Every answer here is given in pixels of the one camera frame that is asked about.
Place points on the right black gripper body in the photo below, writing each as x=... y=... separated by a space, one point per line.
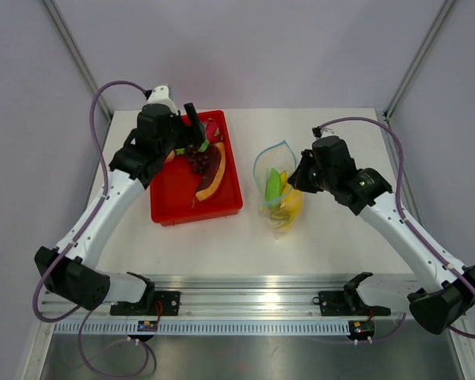
x=324 y=179

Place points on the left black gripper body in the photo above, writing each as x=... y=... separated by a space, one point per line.
x=180 y=138

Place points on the yellow lemon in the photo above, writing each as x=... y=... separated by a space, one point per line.
x=293 y=203

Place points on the clear zip top bag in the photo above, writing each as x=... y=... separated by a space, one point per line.
x=281 y=157

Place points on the green cucumber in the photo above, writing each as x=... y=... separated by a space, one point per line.
x=273 y=186

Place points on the yellow banana bunch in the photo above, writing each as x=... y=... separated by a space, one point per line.
x=279 y=220

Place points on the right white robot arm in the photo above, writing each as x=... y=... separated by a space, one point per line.
x=444 y=288

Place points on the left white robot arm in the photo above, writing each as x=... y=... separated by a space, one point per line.
x=69 y=270

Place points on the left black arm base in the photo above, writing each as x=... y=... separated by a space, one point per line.
x=163 y=303

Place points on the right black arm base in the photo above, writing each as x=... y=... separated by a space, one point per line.
x=346 y=302

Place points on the pink dragon fruit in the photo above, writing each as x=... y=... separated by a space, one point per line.
x=213 y=133

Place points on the dark grapes bunch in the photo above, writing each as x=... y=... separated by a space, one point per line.
x=199 y=160

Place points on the pink peach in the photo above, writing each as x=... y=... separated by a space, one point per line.
x=170 y=157

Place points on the red plastic tray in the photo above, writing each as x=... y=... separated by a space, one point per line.
x=173 y=191

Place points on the right small circuit board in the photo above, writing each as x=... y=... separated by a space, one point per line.
x=362 y=328

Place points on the small circuit board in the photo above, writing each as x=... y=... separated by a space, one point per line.
x=362 y=328
x=147 y=326

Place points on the left small circuit board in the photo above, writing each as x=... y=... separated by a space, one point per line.
x=147 y=326

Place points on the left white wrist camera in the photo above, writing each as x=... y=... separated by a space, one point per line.
x=161 y=95

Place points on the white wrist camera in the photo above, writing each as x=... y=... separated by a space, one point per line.
x=161 y=95
x=321 y=131

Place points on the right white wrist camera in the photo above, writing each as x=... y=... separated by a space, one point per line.
x=321 y=131

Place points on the left aluminium frame post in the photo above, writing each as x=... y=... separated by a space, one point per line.
x=63 y=30

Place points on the aluminium frame post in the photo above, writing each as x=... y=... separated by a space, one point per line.
x=420 y=57
x=63 y=30

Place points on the aluminium rail front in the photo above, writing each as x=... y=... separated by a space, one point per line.
x=255 y=297

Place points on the right aluminium frame post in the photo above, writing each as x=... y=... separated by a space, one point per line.
x=420 y=57

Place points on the white slotted cable duct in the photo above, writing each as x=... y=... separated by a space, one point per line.
x=175 y=327

